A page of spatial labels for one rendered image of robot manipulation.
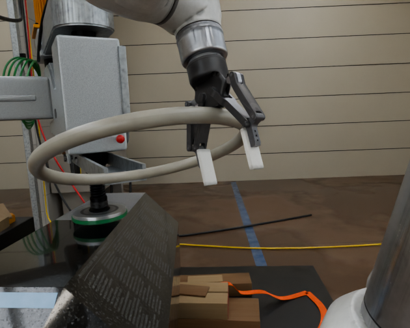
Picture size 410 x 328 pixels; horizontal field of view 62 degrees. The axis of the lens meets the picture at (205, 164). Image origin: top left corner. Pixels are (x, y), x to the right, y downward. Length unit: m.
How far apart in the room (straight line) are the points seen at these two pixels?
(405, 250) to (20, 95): 1.86
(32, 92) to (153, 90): 4.43
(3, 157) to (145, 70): 3.10
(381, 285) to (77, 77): 1.17
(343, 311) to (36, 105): 1.80
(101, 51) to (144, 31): 5.10
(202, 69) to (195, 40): 0.05
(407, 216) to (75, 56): 1.19
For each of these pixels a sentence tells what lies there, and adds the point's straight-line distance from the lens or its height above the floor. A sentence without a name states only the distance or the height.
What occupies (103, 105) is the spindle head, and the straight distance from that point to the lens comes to 1.33.
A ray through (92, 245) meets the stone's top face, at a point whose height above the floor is 0.87.
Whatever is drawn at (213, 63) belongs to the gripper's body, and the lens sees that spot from 0.62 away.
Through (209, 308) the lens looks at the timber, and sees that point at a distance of 2.11.
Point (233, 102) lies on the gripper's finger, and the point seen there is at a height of 1.32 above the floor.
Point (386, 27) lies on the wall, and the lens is 7.05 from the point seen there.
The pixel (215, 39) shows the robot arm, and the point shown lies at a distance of 0.64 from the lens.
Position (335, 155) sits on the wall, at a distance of 6.66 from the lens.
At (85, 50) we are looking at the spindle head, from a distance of 1.34.
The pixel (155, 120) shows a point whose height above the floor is 1.30.
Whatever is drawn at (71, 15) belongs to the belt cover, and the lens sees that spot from 1.34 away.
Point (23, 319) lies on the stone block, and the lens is 1.04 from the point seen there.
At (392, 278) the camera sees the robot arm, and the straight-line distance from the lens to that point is 0.32.
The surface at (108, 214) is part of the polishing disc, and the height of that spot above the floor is 0.93.
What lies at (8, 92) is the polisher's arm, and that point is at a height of 1.44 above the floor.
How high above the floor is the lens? 1.31
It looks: 9 degrees down
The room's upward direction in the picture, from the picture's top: 2 degrees counter-clockwise
